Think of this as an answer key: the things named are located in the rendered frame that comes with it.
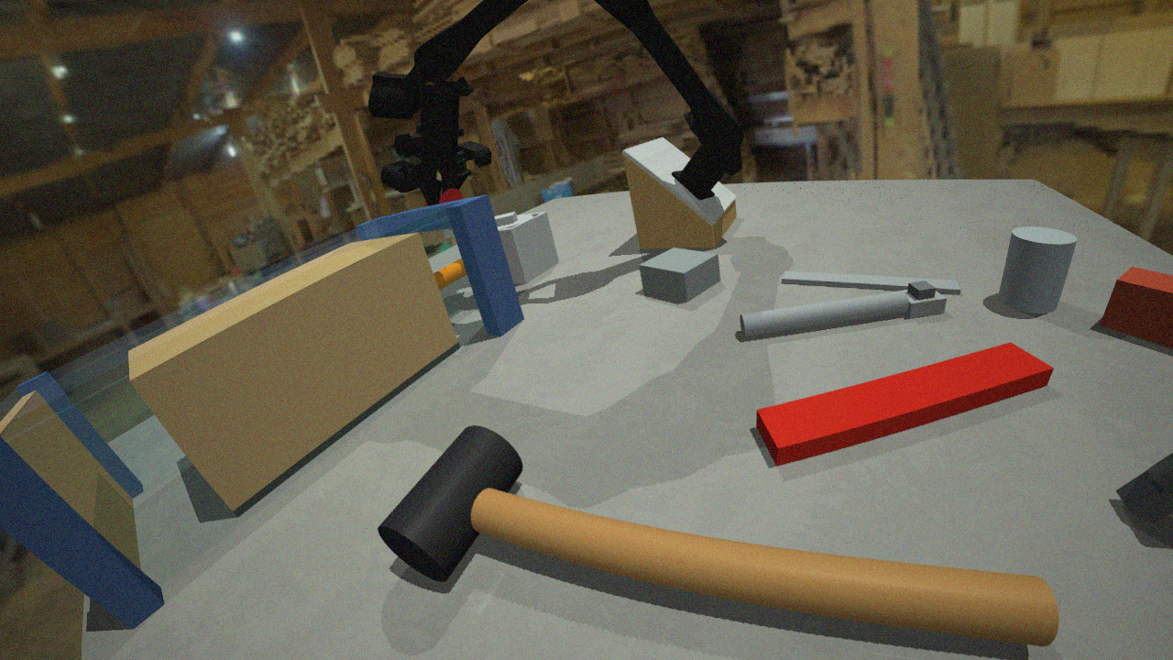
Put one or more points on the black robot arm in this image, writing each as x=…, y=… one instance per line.
x=401, y=95

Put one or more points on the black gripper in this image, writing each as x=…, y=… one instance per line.
x=440, y=152

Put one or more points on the mallet with black head and wooden handle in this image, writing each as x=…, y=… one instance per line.
x=466, y=493

